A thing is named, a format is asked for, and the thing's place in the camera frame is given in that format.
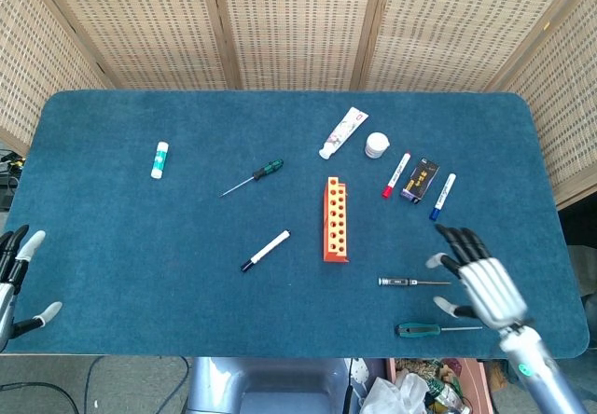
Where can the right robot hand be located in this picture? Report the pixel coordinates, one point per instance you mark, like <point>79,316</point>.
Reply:
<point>490,288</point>

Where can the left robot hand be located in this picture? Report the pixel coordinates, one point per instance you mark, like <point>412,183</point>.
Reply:
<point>5,302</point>

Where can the black metal precision screwdriver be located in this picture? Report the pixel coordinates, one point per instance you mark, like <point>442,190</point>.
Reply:
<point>396,282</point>

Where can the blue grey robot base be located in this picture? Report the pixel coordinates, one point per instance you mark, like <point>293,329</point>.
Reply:
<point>261,386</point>

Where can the pink bin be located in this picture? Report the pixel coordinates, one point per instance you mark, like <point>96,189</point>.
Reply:
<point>471,376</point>

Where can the blue capped whiteboard marker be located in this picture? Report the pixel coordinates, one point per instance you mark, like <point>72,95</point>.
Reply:
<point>443,197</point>

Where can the black purple small box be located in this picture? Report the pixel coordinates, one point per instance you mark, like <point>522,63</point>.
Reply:
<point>420,180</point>

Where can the white plastic bag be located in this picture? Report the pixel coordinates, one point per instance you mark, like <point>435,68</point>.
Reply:
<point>396,393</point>

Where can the blue felt table mat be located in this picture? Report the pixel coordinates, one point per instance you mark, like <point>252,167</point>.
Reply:
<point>140,246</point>

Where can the red capped whiteboard marker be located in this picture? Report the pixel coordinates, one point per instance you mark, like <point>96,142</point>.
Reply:
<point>396,175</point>

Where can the orange tool holder block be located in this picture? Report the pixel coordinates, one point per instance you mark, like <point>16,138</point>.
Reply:
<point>336,220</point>

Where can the white round jar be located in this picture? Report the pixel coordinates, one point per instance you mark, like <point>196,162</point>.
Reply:
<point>376,144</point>

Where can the white green glue stick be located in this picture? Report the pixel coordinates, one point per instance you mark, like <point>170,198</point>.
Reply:
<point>159,160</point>

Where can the white cream tube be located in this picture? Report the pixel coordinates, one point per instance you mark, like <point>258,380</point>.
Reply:
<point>345,130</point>

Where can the black capped whiteboard marker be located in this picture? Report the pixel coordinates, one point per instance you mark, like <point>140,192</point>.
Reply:
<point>268,249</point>

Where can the woven wooden folding screen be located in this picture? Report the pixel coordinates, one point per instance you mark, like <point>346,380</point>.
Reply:
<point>298,22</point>

